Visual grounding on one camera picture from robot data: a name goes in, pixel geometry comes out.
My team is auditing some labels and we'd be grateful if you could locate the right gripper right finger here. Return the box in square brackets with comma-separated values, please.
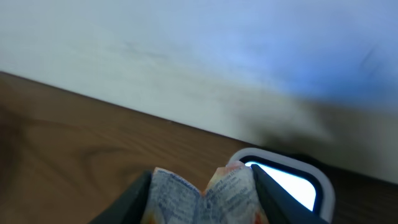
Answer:
[251, 164, 328, 224]

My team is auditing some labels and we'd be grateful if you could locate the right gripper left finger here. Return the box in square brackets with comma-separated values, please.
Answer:
[89, 171, 152, 224]

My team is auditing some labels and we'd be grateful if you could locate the orange snack packet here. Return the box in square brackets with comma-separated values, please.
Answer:
[141, 162, 269, 224]

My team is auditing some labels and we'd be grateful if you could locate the white barcode scanner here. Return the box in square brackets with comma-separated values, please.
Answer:
[228, 147, 335, 223]

